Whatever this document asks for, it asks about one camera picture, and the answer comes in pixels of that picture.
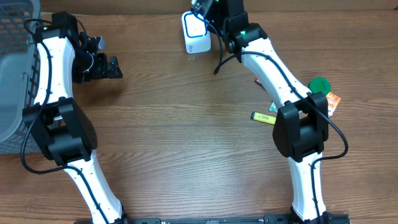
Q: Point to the white barcode scanner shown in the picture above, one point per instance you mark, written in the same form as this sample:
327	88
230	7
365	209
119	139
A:
196	35

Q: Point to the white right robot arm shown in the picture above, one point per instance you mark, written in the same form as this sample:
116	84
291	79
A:
302	122

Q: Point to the yellow black tube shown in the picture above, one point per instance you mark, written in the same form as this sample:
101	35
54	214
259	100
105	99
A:
264	118

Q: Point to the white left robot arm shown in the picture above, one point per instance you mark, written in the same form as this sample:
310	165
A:
60	128

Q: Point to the orange white small packet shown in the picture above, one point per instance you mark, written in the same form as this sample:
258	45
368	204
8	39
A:
333	101

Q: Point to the teal white snack packet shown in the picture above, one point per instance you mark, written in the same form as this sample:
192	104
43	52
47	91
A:
273	108

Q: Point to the green lid jar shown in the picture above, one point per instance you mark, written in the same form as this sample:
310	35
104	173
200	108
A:
319	84

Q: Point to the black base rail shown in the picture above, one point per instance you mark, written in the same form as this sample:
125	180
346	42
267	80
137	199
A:
217	220

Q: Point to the grey plastic mesh basket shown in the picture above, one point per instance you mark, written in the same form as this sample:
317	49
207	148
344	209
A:
20	68

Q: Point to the red snack bar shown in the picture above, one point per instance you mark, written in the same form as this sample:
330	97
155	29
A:
256	80

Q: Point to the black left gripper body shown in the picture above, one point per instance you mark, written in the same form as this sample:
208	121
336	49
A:
86	65

